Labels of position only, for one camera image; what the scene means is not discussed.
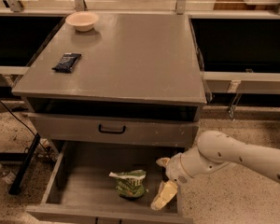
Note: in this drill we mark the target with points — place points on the beige bowl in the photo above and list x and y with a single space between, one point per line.
82 21

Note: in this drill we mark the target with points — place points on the grey railing frame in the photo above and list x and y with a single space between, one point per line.
238 41

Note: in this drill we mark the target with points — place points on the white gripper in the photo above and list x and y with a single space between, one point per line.
174 170

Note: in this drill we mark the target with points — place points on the black metal stand leg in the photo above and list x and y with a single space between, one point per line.
15 188

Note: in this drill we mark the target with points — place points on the black drawer handle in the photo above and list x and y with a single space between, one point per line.
103 129

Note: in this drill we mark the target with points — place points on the green jalapeno chip bag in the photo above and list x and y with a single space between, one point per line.
130 185

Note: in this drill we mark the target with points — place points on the dark blue snack packet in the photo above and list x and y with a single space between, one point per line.
67 63

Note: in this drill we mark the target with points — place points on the open grey middle drawer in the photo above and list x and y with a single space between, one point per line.
80 190

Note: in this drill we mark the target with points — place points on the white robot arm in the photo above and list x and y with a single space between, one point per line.
213 151

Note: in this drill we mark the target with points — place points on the grey drawer cabinet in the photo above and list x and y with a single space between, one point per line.
132 66

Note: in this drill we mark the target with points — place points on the closed grey top drawer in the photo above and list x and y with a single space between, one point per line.
141 132

